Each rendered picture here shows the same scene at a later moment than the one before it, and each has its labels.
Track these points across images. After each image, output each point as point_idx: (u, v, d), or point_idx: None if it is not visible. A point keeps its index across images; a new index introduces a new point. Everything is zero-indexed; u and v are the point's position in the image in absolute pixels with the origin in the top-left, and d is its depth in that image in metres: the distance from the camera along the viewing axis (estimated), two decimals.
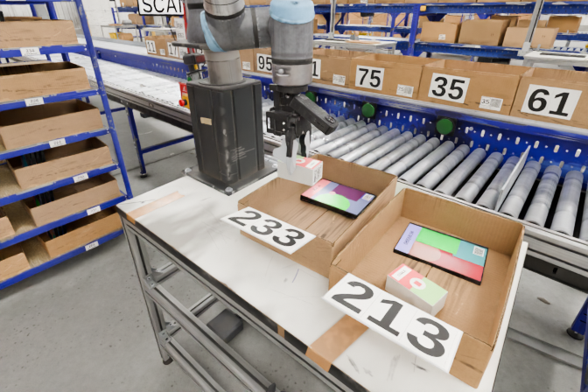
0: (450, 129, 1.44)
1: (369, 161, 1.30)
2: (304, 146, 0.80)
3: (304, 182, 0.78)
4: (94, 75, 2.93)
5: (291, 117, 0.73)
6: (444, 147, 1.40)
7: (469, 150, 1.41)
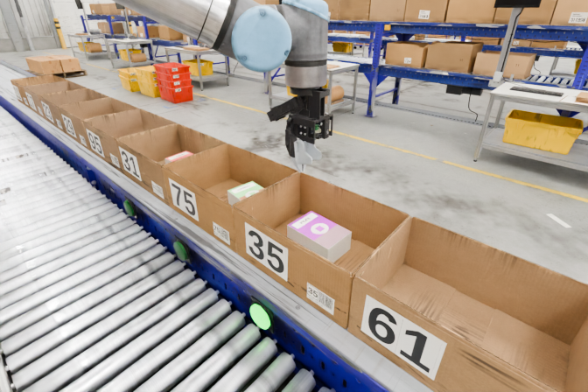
0: (265, 325, 0.84)
1: None
2: None
3: None
4: None
5: None
6: (247, 367, 0.80)
7: (292, 367, 0.81)
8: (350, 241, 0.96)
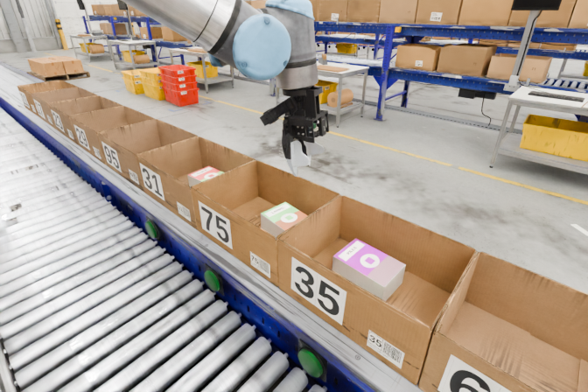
0: (317, 374, 0.75)
1: None
2: None
3: None
4: None
5: None
6: None
7: None
8: (403, 274, 0.87)
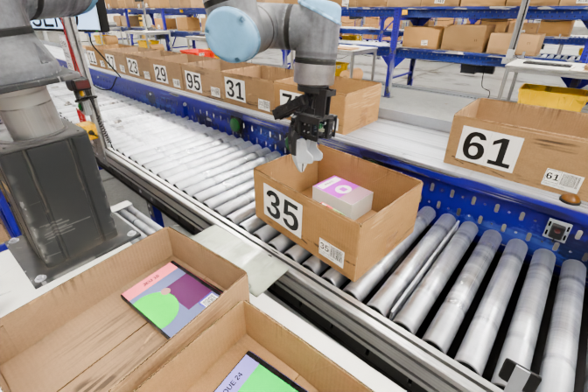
0: None
1: (264, 226, 1.04)
2: None
3: None
4: None
5: None
6: None
7: None
8: (372, 201, 1.03)
